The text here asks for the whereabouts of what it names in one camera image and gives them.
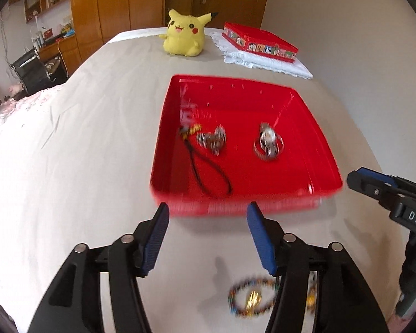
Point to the yellow plush toy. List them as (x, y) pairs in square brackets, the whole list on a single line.
[(183, 38)]

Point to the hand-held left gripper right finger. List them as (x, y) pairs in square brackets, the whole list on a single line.
[(263, 239)]

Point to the red tin box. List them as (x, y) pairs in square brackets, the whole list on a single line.
[(242, 177)]

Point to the white lace cloth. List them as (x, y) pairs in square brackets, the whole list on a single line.
[(280, 67)]

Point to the pink floral quilt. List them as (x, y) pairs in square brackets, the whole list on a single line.
[(24, 107)]

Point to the pink plush toy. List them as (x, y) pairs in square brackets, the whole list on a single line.
[(16, 88)]

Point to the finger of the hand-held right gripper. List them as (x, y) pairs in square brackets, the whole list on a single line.
[(410, 186), (367, 184)]

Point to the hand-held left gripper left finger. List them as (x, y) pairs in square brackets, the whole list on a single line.
[(156, 239)]

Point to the red tin lid with pictures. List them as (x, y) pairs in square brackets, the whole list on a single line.
[(260, 40)]

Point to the wooden desk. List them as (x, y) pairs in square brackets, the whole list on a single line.
[(67, 50)]

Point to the black office chair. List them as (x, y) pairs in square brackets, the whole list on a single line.
[(31, 69)]

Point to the silver wristwatch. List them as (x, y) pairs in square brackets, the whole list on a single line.
[(268, 135)]

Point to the wooden wardrobe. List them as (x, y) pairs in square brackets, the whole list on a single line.
[(114, 3)]

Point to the open wooden shelf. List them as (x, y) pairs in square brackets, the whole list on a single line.
[(178, 3)]

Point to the thin silver bangle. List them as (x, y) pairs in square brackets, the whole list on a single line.
[(256, 151)]

